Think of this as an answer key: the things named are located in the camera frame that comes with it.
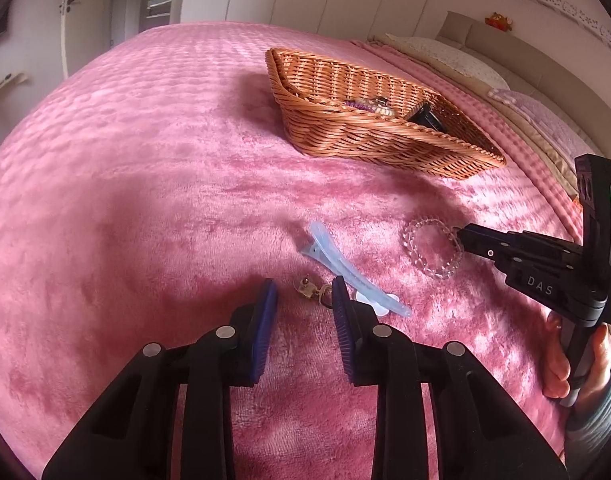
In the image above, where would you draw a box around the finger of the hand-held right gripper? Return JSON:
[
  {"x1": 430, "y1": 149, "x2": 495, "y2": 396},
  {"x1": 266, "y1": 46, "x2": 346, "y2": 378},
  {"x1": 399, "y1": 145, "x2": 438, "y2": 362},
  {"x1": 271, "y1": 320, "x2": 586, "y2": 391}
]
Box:
[{"x1": 457, "y1": 224, "x2": 511, "y2": 272}]

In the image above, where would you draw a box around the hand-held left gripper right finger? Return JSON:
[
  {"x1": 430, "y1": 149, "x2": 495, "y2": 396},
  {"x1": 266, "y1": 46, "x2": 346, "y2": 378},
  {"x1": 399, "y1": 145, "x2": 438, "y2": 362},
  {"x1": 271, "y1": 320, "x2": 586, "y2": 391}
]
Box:
[{"x1": 331, "y1": 276, "x2": 569, "y2": 480}]

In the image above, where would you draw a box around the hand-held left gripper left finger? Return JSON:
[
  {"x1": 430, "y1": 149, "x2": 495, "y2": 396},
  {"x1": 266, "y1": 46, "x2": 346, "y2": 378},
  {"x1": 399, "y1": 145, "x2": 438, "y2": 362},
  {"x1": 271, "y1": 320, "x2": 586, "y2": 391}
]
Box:
[{"x1": 42, "y1": 279, "x2": 279, "y2": 480}]

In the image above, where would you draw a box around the small metal clasp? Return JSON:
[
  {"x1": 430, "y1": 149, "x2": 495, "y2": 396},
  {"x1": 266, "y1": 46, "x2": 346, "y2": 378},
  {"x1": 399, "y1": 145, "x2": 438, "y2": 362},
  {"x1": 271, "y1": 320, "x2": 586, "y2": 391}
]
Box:
[{"x1": 296, "y1": 274, "x2": 335, "y2": 307}]

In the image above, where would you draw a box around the clear bead bracelet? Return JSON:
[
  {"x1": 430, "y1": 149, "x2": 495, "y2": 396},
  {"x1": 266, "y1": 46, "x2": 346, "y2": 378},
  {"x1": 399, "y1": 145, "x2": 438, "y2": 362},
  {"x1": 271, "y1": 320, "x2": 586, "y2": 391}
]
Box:
[{"x1": 403, "y1": 218, "x2": 463, "y2": 281}]

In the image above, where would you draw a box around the light blue hair clip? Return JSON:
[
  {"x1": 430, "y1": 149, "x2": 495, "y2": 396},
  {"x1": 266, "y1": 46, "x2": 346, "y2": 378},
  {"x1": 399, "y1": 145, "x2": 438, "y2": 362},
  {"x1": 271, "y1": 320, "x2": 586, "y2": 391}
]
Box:
[{"x1": 298, "y1": 220, "x2": 412, "y2": 319}]

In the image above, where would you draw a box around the black wrist watch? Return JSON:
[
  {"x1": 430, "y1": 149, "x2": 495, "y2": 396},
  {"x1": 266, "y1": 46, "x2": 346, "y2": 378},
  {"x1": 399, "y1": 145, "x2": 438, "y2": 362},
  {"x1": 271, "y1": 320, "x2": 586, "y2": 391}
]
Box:
[{"x1": 405, "y1": 101, "x2": 445, "y2": 134}]

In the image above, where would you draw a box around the brown wicker basket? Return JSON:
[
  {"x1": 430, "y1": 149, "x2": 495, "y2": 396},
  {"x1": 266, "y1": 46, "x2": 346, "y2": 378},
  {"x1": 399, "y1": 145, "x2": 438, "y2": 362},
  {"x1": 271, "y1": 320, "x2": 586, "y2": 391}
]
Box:
[{"x1": 265, "y1": 48, "x2": 507, "y2": 181}]

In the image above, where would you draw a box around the person's right forearm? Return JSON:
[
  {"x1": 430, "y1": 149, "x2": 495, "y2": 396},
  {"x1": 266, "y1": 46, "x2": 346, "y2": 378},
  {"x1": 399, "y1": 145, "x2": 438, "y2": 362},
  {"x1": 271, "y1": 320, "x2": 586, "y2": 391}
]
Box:
[{"x1": 564, "y1": 365, "x2": 611, "y2": 468}]

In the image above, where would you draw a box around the person's right hand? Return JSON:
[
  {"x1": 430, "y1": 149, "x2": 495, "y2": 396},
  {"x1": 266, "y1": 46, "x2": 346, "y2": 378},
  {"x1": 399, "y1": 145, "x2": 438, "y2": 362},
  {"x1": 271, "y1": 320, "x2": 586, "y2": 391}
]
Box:
[{"x1": 542, "y1": 311, "x2": 611, "y2": 417}]

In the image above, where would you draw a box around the pink ribbed blanket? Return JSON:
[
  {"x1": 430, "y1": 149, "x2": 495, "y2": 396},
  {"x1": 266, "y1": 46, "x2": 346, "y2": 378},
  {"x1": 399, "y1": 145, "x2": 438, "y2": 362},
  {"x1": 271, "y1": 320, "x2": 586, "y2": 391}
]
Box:
[{"x1": 350, "y1": 39, "x2": 593, "y2": 241}]

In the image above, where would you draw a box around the purple patterned pillow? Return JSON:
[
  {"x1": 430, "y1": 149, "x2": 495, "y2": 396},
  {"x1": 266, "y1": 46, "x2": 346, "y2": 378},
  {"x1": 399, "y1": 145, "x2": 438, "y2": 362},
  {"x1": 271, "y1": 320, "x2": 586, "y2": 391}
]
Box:
[{"x1": 487, "y1": 87, "x2": 599, "y2": 173}]

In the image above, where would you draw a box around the pink fluffy blanket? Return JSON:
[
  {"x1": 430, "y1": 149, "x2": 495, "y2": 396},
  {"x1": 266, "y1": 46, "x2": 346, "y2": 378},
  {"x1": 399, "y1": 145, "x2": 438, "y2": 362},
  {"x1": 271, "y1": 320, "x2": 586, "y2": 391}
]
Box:
[{"x1": 0, "y1": 22, "x2": 603, "y2": 480}]

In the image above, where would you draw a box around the white dotted pillow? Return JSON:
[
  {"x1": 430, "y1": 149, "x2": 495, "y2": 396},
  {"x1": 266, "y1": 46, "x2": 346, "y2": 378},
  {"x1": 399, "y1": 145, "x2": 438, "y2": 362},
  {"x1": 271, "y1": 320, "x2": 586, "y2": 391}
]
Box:
[{"x1": 384, "y1": 33, "x2": 509, "y2": 94}]

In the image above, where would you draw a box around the beige padded headboard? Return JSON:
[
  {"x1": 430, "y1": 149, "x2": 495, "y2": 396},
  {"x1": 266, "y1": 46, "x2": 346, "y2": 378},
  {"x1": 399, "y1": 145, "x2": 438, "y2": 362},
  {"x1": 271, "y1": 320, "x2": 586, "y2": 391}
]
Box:
[{"x1": 434, "y1": 10, "x2": 611, "y2": 163}]

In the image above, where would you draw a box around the orange plush toy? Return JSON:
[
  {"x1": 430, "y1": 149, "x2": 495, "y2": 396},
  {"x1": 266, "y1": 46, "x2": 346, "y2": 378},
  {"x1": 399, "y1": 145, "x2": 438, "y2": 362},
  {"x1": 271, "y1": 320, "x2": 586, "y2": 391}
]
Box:
[{"x1": 484, "y1": 12, "x2": 514, "y2": 32}]

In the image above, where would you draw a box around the white door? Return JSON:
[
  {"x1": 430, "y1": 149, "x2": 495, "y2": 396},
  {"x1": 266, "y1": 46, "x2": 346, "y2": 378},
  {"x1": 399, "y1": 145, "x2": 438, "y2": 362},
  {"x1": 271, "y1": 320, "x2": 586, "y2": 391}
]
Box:
[{"x1": 60, "y1": 0, "x2": 119, "y2": 78}]

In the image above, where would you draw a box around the white cutout wall shelf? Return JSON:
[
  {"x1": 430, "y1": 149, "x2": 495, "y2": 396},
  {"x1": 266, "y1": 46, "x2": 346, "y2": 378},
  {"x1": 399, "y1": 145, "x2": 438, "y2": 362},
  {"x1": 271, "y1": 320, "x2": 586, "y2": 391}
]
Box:
[{"x1": 504, "y1": 0, "x2": 611, "y2": 57}]

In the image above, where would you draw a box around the small wooden wall shelf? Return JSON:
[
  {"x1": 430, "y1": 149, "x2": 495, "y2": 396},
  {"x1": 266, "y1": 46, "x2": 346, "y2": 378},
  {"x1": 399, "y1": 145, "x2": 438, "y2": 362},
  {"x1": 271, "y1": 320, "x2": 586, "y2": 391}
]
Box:
[{"x1": 0, "y1": 72, "x2": 29, "y2": 97}]

